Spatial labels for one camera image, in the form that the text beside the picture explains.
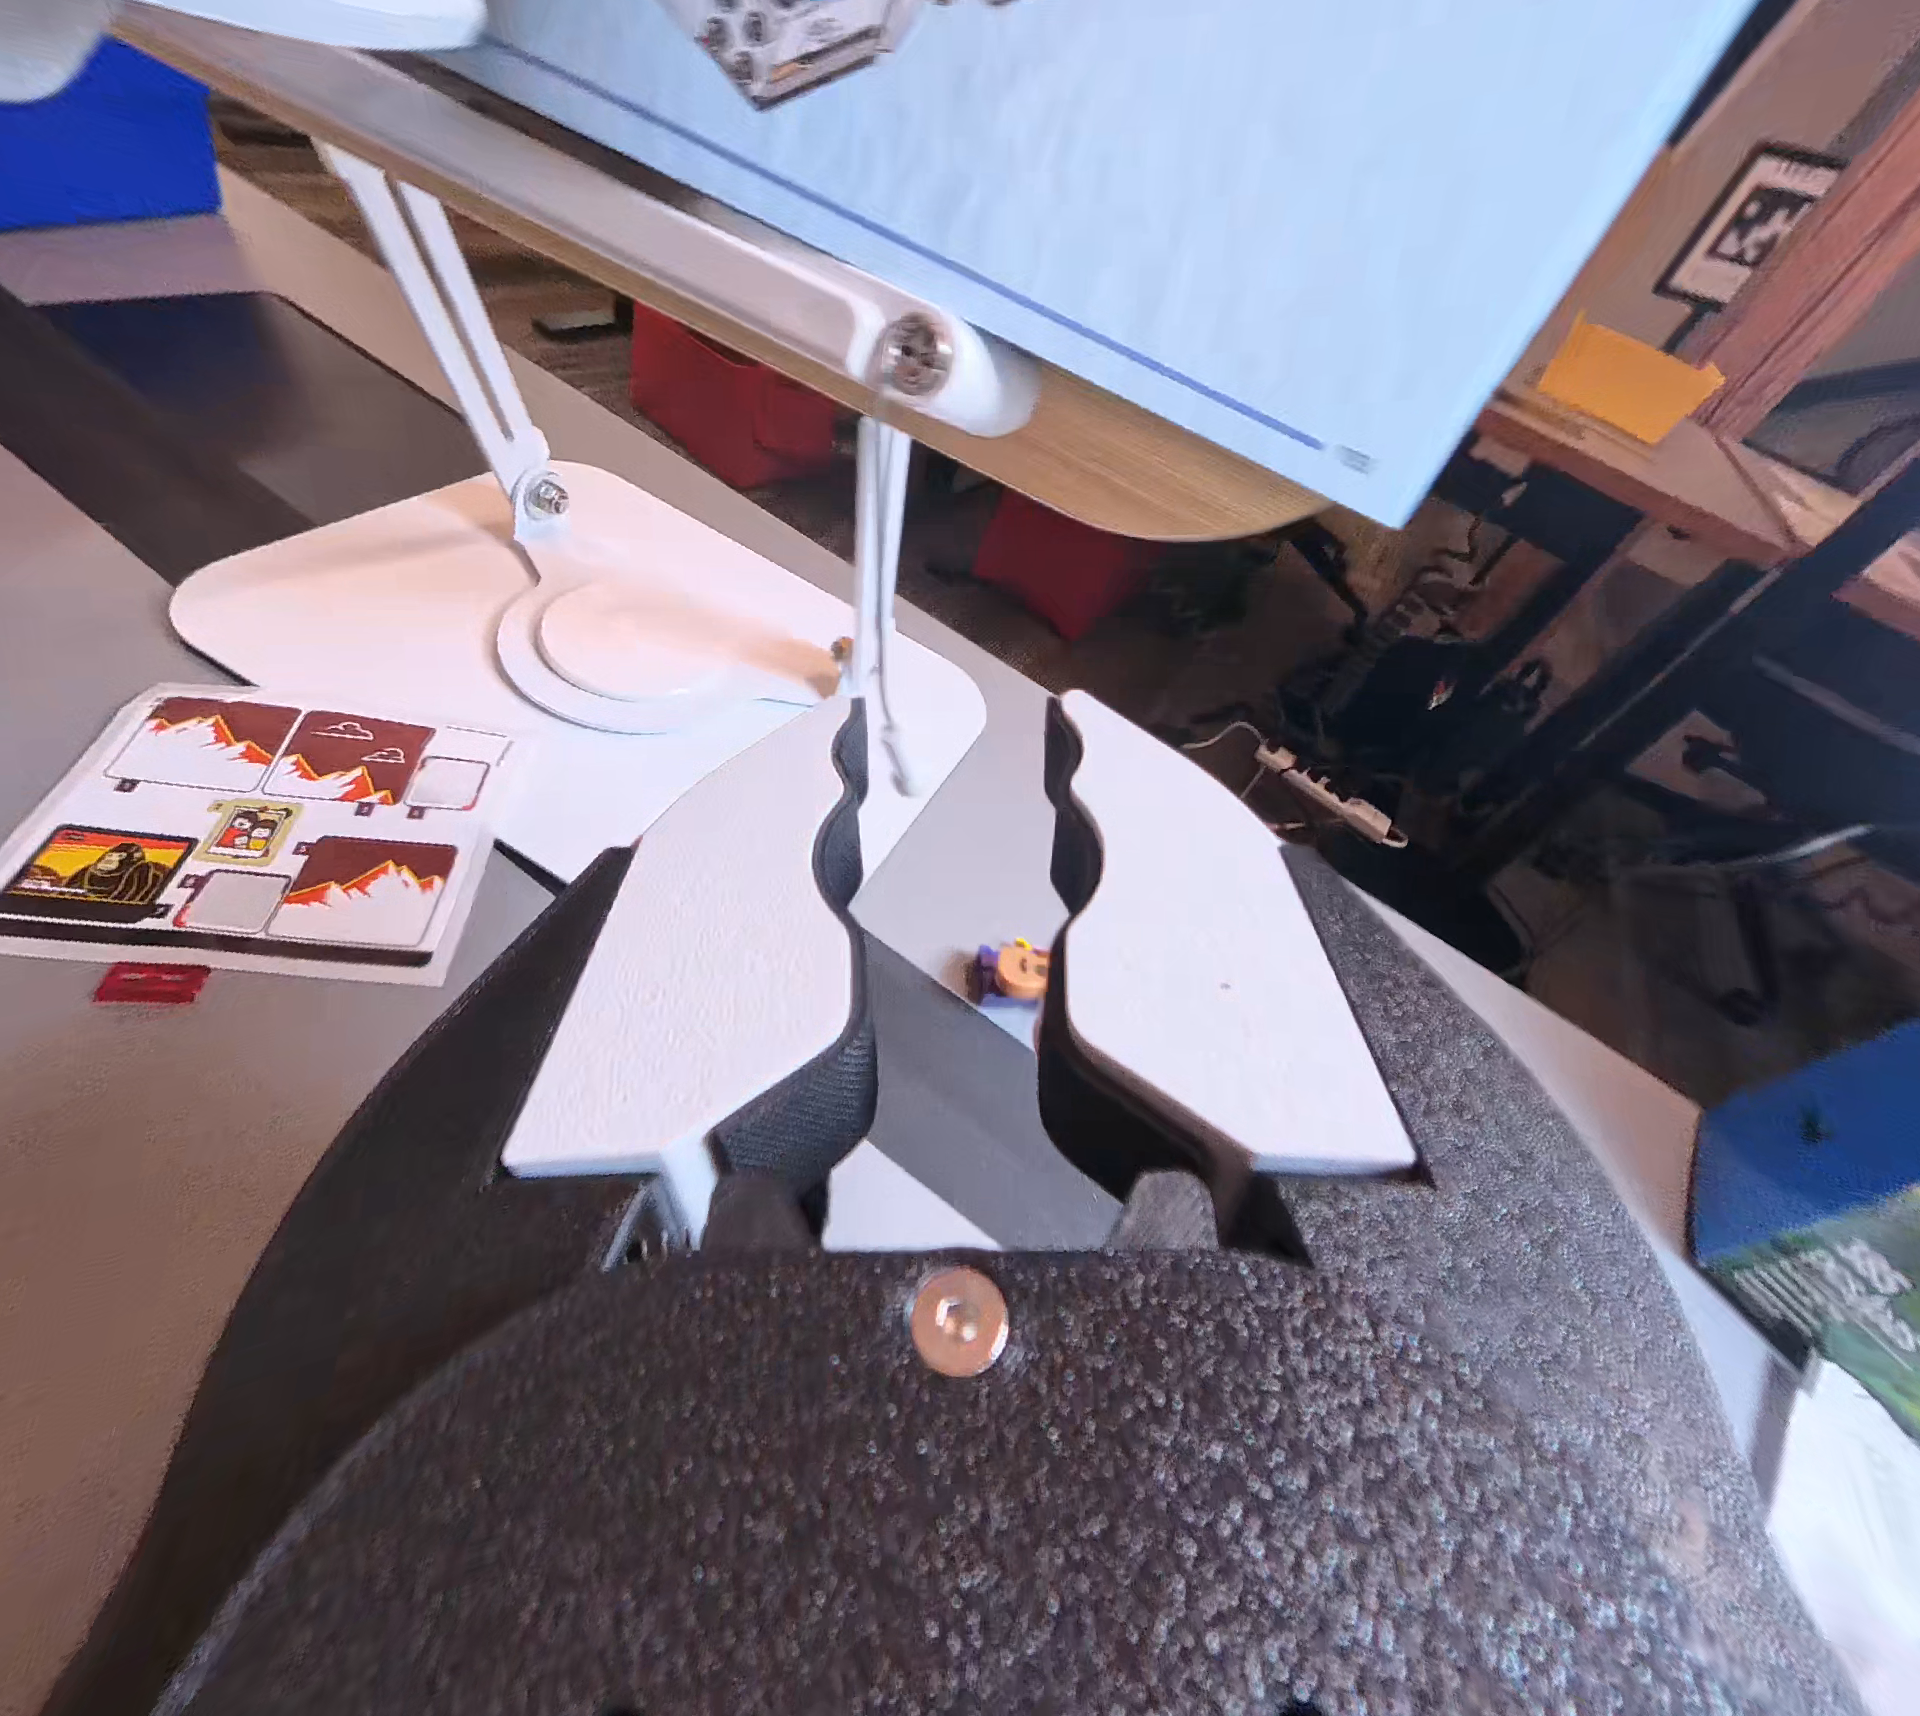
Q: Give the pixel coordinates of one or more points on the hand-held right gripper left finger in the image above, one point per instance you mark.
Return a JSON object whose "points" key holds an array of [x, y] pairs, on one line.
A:
{"points": [[705, 981]]}

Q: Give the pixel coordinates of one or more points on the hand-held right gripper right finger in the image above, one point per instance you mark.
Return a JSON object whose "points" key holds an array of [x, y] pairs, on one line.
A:
{"points": [[1231, 996]]}

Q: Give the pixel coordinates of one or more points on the grey desk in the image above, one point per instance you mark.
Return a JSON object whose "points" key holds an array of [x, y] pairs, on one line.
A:
{"points": [[181, 1146]]}

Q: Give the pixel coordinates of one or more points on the wooden side desk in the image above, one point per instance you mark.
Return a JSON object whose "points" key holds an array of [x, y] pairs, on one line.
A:
{"points": [[1681, 487]]}

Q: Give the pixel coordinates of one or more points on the purple brick minifigure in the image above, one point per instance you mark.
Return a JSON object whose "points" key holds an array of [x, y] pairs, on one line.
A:
{"points": [[1011, 973]]}

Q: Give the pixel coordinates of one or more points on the white power strip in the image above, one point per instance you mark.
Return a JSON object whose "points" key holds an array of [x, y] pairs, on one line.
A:
{"points": [[1335, 799]]}

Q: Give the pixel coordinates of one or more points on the red fabric storage cube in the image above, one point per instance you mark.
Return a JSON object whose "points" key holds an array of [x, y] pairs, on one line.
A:
{"points": [[1065, 565], [728, 389]]}

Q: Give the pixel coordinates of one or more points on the printed sticker sheet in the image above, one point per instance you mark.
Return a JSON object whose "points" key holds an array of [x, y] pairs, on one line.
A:
{"points": [[241, 831]]}

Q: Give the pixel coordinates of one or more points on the white booklet stand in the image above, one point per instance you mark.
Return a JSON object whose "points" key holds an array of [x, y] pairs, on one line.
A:
{"points": [[375, 606]]}

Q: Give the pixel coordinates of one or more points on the black metal stand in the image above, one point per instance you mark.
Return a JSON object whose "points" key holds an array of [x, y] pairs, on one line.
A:
{"points": [[1681, 697]]}

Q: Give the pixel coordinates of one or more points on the red tile brick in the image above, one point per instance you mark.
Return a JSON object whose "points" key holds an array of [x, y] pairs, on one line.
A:
{"points": [[147, 985]]}

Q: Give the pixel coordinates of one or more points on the blue brick set box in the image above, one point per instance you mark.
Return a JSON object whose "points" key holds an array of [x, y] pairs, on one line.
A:
{"points": [[1815, 1190]]}

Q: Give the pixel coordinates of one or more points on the yellow sticky note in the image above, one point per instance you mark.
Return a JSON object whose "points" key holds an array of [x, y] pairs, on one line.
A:
{"points": [[1628, 378]]}

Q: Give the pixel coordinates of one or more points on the white paper bag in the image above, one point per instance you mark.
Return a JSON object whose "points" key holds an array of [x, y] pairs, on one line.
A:
{"points": [[1852, 1521]]}

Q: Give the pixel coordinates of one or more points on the brick instruction booklet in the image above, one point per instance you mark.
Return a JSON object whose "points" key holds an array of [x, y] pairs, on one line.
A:
{"points": [[1275, 171]]}

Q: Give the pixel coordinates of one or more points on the black white marker tag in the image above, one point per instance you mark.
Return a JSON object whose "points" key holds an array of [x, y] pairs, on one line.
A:
{"points": [[1754, 224]]}

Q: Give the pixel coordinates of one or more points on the wooden post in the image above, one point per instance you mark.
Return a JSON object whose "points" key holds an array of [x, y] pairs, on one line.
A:
{"points": [[1815, 277]]}

